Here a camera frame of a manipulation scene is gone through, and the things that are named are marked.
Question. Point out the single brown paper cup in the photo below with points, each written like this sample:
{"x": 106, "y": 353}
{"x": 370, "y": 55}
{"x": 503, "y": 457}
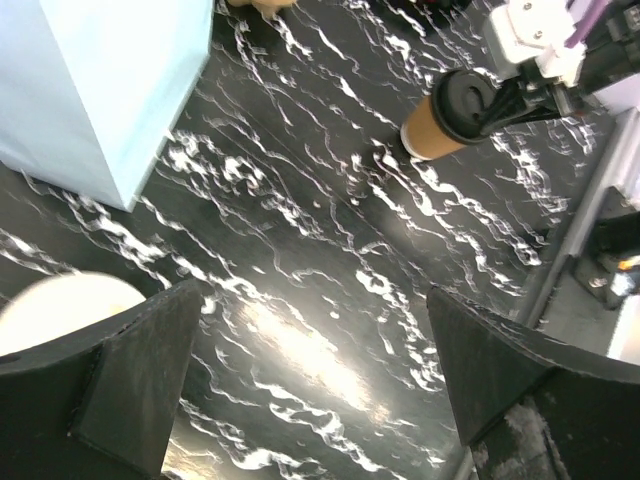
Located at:
{"x": 422, "y": 136}

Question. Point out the stack of pulp cup carriers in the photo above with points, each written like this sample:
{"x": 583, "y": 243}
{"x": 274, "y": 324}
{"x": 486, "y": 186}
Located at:
{"x": 267, "y": 8}

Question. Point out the stack of paper cups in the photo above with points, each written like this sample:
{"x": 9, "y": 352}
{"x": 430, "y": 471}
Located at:
{"x": 61, "y": 304}

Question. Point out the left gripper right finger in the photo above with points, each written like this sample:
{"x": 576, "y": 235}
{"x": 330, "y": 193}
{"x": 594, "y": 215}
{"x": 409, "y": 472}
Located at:
{"x": 529, "y": 406}

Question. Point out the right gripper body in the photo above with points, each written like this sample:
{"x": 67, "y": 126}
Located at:
{"x": 549, "y": 100}

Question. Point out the light blue paper bag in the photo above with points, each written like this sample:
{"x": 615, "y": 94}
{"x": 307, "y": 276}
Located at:
{"x": 90, "y": 89}

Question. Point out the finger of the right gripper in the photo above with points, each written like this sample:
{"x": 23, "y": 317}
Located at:
{"x": 502, "y": 110}

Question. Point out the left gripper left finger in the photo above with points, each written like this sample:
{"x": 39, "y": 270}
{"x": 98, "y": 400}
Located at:
{"x": 99, "y": 403}

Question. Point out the single black cup lid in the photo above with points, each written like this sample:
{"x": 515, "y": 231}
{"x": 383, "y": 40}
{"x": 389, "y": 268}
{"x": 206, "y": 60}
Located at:
{"x": 458, "y": 101}

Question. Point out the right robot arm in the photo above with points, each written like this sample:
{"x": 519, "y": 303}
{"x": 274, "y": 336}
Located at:
{"x": 610, "y": 32}

